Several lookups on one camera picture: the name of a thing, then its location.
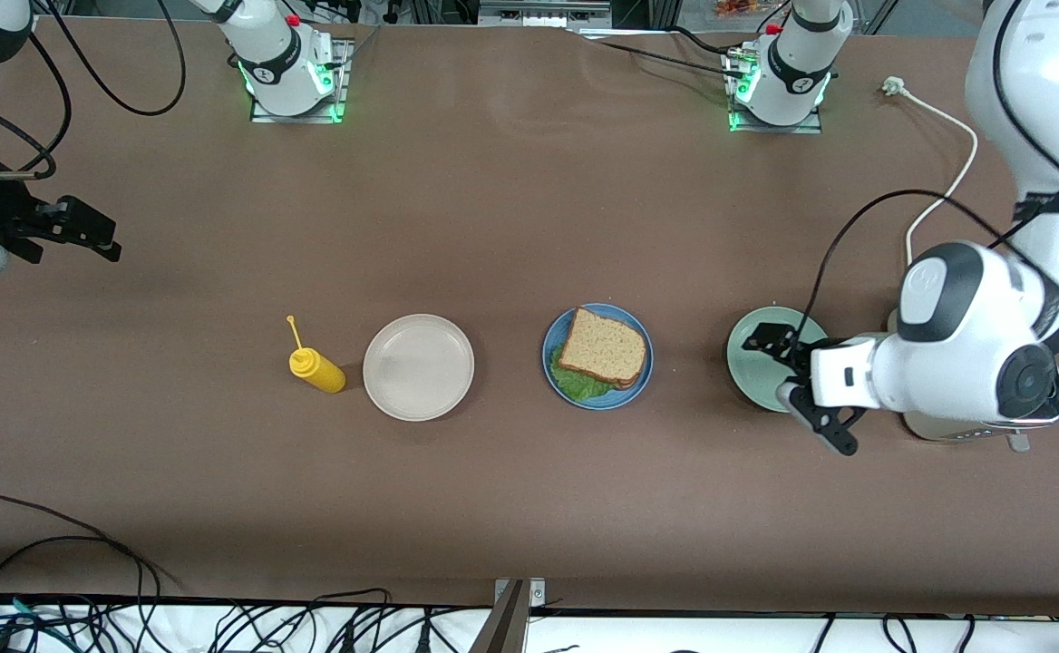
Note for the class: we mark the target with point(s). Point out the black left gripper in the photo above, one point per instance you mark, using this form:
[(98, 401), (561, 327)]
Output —
[(794, 354)]

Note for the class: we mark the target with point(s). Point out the green lettuce leaf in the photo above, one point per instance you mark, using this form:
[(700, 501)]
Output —
[(579, 385)]

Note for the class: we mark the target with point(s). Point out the yellow squeeze sauce bottle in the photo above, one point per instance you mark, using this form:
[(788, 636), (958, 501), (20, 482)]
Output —
[(321, 370)]

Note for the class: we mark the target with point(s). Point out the light green plate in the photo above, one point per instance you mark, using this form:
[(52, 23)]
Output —
[(752, 363)]

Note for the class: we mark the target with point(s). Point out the blue plate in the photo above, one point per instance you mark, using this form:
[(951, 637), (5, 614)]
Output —
[(555, 337)]

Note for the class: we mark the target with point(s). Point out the beige plate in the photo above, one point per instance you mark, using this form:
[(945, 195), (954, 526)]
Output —
[(418, 367)]

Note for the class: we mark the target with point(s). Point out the beige and chrome toaster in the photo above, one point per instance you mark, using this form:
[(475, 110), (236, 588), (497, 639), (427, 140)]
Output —
[(956, 426)]

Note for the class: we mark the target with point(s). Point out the orange snack packet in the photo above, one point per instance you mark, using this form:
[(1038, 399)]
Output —
[(743, 7)]

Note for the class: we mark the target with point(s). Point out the grey power strip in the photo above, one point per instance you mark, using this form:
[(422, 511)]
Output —
[(543, 13)]

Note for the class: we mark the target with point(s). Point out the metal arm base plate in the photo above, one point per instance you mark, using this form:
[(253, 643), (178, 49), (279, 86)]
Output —
[(806, 127), (341, 91)]

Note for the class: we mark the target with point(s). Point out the small aluminium edge bracket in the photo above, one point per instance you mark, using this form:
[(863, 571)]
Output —
[(537, 591)]

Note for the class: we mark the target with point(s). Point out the dark camera stand pole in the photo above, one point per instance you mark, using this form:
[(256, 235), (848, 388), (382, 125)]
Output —
[(502, 626)]

